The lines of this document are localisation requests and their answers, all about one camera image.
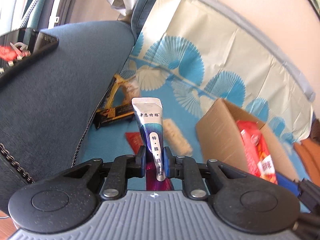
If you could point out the yellow snack bar wrapper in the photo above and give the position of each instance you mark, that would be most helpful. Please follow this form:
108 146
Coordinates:
118 82

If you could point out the silver blue snack stick packet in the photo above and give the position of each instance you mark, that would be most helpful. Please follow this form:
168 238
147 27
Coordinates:
149 115

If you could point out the black convex mirror device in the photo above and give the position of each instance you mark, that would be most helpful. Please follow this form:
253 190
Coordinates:
21 48

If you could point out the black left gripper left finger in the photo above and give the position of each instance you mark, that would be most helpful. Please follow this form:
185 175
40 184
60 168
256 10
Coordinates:
120 171

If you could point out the brown cardboard box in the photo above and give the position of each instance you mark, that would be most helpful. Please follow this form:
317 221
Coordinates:
220 138

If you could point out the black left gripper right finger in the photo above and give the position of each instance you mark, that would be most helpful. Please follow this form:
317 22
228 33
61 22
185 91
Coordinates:
187 170

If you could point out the beige cracker snack packet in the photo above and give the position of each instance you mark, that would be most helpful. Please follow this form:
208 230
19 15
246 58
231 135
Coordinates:
176 140

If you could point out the red snack bag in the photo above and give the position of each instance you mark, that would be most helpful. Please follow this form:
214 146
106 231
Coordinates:
259 160

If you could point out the small red snack packet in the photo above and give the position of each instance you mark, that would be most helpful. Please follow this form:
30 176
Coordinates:
135 141

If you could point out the grey plastic sofa sheet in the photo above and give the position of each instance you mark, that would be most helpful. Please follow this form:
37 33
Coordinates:
288 28

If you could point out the black gold snack bar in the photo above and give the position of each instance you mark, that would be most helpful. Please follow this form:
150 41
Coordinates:
112 115

